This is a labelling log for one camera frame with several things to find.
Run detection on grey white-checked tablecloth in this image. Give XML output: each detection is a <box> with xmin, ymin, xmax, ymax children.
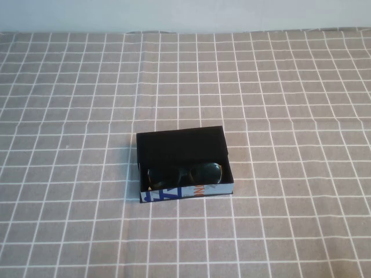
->
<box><xmin>0</xmin><ymin>27</ymin><xmax>371</xmax><ymax>278</ymax></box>

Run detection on dark tortoiseshell sunglasses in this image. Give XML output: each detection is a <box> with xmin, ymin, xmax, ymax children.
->
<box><xmin>146</xmin><ymin>162</ymin><xmax>224</xmax><ymax>192</ymax></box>

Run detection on black printed glasses case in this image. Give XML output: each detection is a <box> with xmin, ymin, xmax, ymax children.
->
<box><xmin>136</xmin><ymin>125</ymin><xmax>235</xmax><ymax>204</ymax></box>

